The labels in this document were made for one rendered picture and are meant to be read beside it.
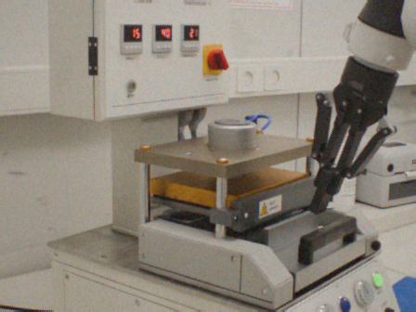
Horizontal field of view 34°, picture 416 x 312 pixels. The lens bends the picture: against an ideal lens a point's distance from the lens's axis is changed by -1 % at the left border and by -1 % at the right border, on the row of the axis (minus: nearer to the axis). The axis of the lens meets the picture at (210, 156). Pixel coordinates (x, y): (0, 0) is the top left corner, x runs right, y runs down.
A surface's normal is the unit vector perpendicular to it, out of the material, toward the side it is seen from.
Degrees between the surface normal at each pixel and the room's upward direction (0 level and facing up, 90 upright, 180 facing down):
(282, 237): 90
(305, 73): 90
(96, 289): 90
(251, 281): 90
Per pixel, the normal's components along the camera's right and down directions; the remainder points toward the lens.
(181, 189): -0.62, 0.14
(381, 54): -0.27, 0.33
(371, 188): -0.83, 0.10
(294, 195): 0.79, 0.13
